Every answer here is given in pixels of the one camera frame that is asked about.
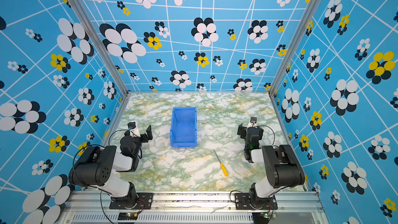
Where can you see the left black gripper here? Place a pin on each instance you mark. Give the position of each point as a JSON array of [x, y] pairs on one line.
[[144, 136]]

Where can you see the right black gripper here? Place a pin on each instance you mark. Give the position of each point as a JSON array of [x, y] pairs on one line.
[[243, 130]]

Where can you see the yellow handled screwdriver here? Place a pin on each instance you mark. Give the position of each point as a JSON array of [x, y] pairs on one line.
[[223, 168]]

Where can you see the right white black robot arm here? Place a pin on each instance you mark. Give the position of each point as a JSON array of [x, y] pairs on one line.
[[283, 169]]

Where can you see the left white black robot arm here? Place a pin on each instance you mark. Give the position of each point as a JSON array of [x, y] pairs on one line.
[[98, 165]]

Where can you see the blue plastic bin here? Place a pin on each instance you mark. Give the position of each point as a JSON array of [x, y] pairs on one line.
[[183, 132]]

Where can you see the left green circuit board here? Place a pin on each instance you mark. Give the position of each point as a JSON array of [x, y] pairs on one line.
[[129, 217]]

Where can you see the green circuit board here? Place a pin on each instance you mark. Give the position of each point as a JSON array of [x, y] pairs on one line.
[[129, 217], [261, 218]]

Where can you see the right green circuit board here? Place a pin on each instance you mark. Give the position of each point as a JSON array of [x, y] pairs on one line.
[[261, 218]]

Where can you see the left floor aluminium rail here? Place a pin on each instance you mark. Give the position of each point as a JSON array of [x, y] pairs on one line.
[[116, 119]]

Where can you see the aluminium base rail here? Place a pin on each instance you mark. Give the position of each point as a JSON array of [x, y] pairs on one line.
[[195, 207]]

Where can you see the right aluminium corner post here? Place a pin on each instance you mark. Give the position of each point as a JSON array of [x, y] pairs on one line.
[[296, 39]]

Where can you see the aluminium corner post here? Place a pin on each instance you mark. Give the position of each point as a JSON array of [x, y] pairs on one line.
[[296, 39], [84, 19]]

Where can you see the left aluminium corner post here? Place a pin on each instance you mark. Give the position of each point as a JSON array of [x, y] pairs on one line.
[[84, 19]]

